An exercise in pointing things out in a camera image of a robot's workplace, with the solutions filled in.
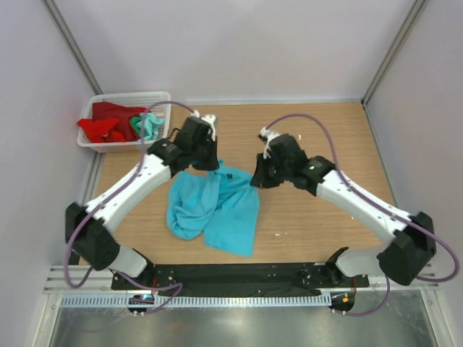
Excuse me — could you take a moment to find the grey slotted cable duct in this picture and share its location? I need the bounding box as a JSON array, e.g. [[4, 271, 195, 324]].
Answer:
[[60, 293, 331, 309]]

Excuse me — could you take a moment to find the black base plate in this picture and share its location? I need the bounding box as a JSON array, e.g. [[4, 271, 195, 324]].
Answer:
[[111, 262, 370, 298]]

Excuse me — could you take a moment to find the aluminium corner post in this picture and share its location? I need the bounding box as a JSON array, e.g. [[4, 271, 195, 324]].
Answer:
[[361, 0, 430, 109], [41, 0, 103, 95]]

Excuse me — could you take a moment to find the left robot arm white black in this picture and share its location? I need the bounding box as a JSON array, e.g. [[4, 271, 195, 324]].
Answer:
[[65, 113, 218, 289]]

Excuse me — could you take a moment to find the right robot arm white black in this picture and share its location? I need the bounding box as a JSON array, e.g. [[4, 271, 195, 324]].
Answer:
[[250, 129, 436, 286]]

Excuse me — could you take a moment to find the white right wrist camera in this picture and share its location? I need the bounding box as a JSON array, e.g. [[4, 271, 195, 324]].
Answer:
[[258, 127, 280, 159]]

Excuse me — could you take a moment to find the left aluminium corner post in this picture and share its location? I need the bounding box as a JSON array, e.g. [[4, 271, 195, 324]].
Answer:
[[41, 0, 103, 95]]

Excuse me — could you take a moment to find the white plastic laundry basket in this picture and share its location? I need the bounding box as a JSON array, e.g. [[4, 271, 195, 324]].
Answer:
[[77, 91, 171, 153]]

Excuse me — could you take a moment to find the mint green t shirt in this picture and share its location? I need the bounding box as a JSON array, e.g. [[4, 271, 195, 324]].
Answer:
[[129, 113, 165, 141]]

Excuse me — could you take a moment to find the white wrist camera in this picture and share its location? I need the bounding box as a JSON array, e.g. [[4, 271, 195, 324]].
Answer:
[[191, 110, 217, 142], [258, 127, 280, 159]]

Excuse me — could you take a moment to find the blue t shirt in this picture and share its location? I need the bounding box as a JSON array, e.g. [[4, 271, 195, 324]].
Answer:
[[166, 160, 260, 257]]

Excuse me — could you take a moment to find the right aluminium corner post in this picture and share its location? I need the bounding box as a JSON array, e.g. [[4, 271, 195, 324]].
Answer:
[[361, 0, 430, 109]]

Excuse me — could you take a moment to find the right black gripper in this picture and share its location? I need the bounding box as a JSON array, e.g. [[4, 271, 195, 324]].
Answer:
[[251, 153, 292, 189]]

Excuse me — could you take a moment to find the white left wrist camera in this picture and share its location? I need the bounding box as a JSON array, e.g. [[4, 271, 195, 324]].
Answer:
[[191, 110, 217, 142]]

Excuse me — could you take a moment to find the dark red t shirt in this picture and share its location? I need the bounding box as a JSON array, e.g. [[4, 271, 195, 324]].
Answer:
[[92, 102, 145, 142]]

